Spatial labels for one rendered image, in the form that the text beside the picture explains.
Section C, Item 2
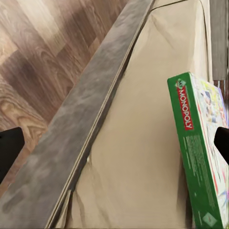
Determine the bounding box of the board game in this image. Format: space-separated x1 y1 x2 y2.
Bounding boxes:
167 72 229 229

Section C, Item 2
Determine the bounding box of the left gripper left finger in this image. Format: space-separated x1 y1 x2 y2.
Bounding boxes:
0 127 25 184

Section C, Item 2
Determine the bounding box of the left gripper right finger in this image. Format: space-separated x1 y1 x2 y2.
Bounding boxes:
214 127 229 165

